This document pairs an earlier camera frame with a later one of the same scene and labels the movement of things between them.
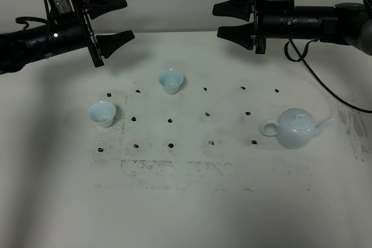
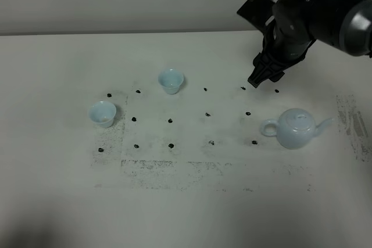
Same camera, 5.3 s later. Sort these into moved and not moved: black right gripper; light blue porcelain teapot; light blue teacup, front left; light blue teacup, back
Moved: black right gripper
Not moved: light blue teacup, front left; light blue teacup, back; light blue porcelain teapot
